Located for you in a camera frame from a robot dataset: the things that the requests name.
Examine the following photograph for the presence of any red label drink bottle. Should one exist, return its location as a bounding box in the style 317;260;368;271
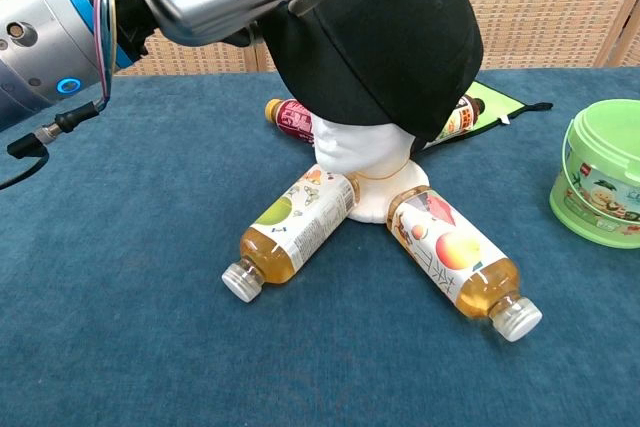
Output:
264;98;316;144

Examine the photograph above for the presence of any left arm wrist cable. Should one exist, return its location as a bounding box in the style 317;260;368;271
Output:
0;0;120;192

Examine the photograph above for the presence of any blue felt table cover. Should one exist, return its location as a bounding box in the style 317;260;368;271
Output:
0;65;640;427

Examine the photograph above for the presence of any green plastic bucket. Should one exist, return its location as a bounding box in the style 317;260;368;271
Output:
548;99;640;250

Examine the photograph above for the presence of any black baseball cap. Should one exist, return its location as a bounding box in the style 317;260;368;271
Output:
260;0;485;153

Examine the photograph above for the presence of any tea bottle green apple label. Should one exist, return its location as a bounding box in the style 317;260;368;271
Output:
221;164;361;304

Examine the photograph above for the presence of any yellow rubber band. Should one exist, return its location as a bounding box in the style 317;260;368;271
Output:
349;161;409;182

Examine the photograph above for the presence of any dark tea bottle black cap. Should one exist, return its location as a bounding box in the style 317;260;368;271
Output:
424;94;486;148

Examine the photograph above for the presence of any green microfiber cloth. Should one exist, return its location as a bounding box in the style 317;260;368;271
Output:
469;79;554;137

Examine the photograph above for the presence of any white foam mannequin head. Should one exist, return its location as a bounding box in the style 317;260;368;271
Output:
312;114;432;224

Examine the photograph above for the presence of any tea bottle peach label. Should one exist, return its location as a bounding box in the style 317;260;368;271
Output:
386;185;544;343

